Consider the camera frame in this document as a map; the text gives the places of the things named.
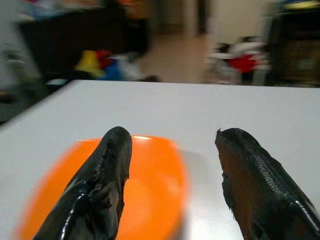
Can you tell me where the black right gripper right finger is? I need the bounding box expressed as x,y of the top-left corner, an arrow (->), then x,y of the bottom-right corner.
215,127 -> 320,240

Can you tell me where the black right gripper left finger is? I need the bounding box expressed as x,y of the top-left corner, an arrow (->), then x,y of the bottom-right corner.
32,126 -> 133,240

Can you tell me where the orange plastic bowl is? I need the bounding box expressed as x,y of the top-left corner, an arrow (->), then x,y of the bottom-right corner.
14,134 -> 190,240

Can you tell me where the white and black garment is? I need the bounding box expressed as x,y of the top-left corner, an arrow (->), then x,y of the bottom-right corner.
212,36 -> 266,60

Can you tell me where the dark shelf cabinet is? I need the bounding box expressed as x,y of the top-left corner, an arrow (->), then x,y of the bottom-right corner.
267,9 -> 320,87

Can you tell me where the black cabinet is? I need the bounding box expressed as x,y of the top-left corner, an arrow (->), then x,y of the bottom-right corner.
18,8 -> 151,76

